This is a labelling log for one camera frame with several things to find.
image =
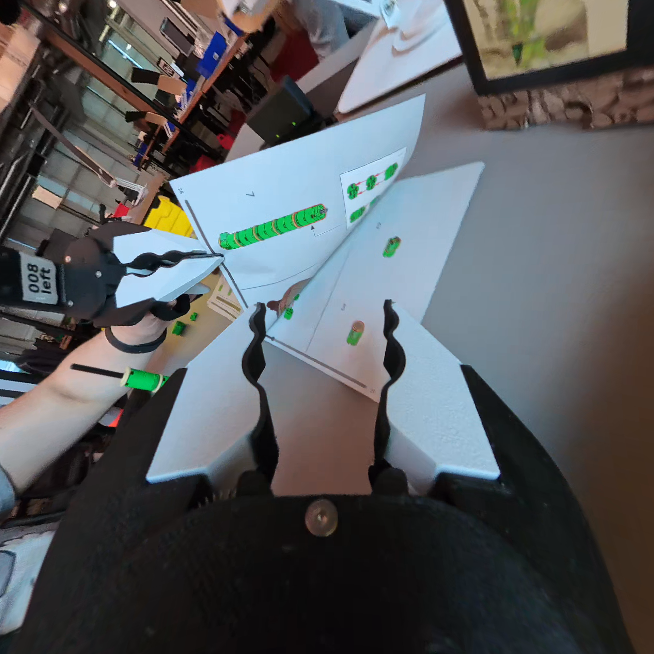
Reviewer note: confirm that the white shoe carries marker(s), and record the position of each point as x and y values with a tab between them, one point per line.
25	572

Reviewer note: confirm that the person's left forearm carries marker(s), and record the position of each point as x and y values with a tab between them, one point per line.
51	408

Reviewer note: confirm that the green brick bamboo stalk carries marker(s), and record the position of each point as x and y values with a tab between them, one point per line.
143	380

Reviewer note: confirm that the yellow parts bin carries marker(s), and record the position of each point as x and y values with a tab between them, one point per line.
166	217

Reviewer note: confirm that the person's left hand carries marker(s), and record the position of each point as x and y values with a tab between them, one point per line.
140	332

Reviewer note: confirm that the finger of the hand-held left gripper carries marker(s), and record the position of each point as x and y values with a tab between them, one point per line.
153	242
163	286

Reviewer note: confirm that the blue storage bin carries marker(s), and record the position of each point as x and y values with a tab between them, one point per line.
212	53

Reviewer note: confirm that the brick set instruction booklet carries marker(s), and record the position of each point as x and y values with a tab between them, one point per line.
286	168

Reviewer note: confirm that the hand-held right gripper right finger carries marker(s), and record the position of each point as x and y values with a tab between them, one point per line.
439	419

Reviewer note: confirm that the black box device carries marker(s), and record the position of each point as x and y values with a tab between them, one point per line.
278	110

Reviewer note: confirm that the black bamboo set box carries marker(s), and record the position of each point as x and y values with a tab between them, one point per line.
536	30

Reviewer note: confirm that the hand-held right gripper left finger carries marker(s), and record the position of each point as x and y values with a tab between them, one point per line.
204	419

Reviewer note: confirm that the white metal stand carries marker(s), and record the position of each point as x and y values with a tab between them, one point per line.
388	66

